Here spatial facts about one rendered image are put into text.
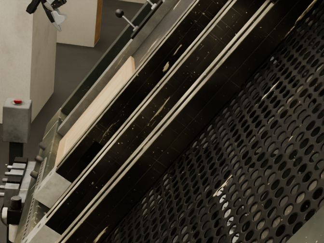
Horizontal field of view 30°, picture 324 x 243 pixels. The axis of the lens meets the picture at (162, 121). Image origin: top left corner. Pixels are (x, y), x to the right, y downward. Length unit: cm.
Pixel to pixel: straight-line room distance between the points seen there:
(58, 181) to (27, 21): 281
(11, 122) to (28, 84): 202
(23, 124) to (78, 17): 465
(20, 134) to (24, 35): 198
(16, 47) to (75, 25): 271
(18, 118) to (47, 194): 84
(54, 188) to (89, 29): 546
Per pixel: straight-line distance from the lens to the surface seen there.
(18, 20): 479
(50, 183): 209
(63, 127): 268
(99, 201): 145
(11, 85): 494
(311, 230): 77
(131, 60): 243
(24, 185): 258
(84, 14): 743
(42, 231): 179
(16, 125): 290
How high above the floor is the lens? 197
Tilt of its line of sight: 21 degrees down
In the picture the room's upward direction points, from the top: 7 degrees clockwise
